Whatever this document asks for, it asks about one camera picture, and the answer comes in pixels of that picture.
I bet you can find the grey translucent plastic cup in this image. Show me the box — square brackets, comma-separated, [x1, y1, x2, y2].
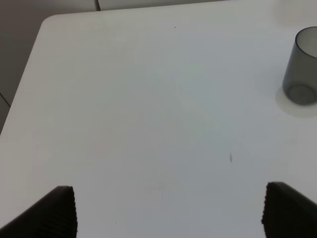
[282, 26, 317, 105]

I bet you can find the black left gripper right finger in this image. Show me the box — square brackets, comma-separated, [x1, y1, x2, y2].
[262, 182, 317, 238]

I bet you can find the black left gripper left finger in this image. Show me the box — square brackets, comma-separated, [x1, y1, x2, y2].
[0, 186, 78, 238]

